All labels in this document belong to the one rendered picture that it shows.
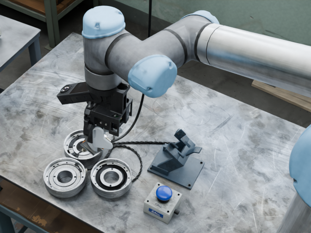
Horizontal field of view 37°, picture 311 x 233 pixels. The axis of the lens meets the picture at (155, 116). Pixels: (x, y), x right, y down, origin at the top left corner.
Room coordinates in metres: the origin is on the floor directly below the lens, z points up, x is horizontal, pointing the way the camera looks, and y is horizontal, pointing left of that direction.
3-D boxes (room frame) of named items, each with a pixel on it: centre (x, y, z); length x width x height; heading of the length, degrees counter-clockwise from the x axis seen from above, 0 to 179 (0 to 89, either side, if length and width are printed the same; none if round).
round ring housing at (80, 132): (0.77, 0.18, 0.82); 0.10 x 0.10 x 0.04
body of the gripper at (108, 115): (0.67, 0.10, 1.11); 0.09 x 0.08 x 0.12; 72
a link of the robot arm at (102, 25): (0.67, 0.11, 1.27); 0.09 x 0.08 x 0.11; 50
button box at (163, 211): (0.62, -0.04, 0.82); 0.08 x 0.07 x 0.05; 65
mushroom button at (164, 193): (0.62, -0.04, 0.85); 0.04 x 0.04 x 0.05
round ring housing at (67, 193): (0.67, 0.21, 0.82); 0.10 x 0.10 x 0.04
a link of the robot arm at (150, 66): (0.62, 0.02, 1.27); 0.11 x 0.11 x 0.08; 50
